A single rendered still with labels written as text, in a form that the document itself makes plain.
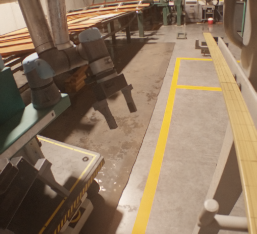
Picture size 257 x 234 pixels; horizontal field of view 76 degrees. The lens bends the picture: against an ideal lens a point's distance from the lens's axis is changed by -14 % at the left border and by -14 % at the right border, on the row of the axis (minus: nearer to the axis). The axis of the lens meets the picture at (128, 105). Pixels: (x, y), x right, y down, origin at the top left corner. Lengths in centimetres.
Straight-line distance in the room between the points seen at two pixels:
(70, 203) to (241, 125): 87
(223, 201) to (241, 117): 31
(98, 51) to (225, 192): 53
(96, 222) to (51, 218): 37
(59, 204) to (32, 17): 82
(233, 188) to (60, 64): 61
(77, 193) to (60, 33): 76
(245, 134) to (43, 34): 62
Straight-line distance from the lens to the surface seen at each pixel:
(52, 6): 84
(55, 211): 98
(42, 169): 43
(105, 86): 59
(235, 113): 23
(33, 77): 86
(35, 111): 90
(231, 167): 40
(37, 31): 68
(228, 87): 28
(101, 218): 126
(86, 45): 63
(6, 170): 32
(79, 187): 102
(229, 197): 48
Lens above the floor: 113
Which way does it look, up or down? 31 degrees down
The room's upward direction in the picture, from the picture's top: 7 degrees counter-clockwise
